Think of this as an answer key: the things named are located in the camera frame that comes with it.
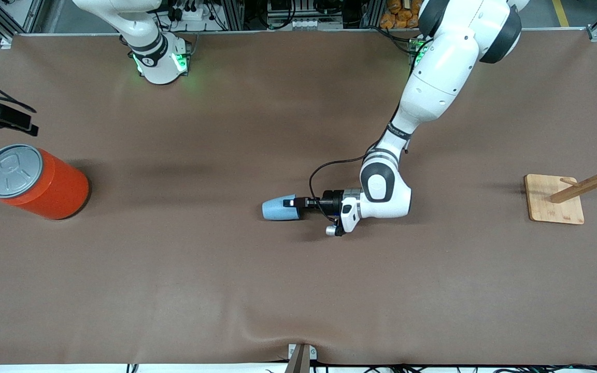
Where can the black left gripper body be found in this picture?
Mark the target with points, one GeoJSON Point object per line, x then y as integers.
{"type": "Point", "coordinates": [331, 201]}

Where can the light blue plastic cup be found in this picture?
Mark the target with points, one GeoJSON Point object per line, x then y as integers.
{"type": "Point", "coordinates": [273, 210]}

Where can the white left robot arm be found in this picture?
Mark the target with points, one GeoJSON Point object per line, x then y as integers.
{"type": "Point", "coordinates": [438, 77]}

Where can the orange can with silver lid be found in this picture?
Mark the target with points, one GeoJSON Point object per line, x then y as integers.
{"type": "Point", "coordinates": [44, 189]}

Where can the brown table cover mat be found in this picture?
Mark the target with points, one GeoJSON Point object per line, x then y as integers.
{"type": "Point", "coordinates": [174, 259]}

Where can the white connector strip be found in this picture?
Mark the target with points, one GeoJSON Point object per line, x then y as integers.
{"type": "Point", "coordinates": [306, 24]}

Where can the pile of orange bread toys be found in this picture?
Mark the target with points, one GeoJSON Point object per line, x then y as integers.
{"type": "Point", "coordinates": [399, 13]}

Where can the white power strip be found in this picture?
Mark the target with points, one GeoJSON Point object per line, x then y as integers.
{"type": "Point", "coordinates": [195, 14]}

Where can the wooden mug tree stand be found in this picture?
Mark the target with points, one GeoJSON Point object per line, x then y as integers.
{"type": "Point", "coordinates": [552, 199]}

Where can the metal pole bracket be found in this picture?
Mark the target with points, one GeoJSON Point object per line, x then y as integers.
{"type": "Point", "coordinates": [313, 353]}

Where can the brown camera pole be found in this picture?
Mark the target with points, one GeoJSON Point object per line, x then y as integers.
{"type": "Point", "coordinates": [298, 362]}

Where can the aluminium frame post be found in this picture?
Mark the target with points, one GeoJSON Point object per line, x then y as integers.
{"type": "Point", "coordinates": [231, 13]}
{"type": "Point", "coordinates": [372, 13]}

